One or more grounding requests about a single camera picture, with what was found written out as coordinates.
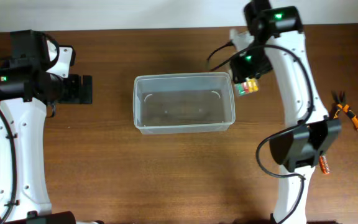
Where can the orange socket bit rail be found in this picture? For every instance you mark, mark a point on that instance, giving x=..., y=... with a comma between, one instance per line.
x=323, y=163

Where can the clear case of coloured plugs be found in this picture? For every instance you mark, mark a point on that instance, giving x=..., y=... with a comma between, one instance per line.
x=247, y=87

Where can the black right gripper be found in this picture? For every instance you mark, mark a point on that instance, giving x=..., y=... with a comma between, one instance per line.
x=239, y=76

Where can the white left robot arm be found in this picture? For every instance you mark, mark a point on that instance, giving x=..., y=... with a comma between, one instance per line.
x=33, y=80

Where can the clear plastic storage container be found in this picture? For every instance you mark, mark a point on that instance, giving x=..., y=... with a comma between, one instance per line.
x=183, y=103

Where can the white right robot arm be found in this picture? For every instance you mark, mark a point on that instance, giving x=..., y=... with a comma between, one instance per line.
x=275, y=41

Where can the orange black long-nose pliers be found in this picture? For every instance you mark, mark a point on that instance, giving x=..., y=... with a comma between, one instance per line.
x=340, y=105

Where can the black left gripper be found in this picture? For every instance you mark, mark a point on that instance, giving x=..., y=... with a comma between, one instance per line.
x=86, y=89

